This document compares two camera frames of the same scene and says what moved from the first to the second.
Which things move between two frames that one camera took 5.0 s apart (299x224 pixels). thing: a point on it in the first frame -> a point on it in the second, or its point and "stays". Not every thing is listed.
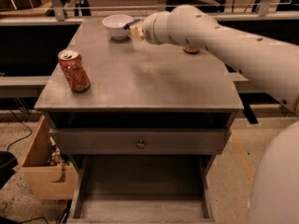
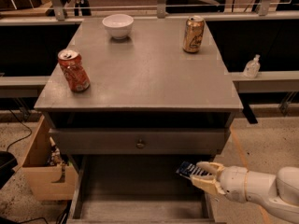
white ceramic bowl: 115,24 stays
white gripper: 149,28 -> 234,183
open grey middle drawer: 143,189 stays
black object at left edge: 7,161 stays
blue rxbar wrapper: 127,25 -> 188,169
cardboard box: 48,182 stays
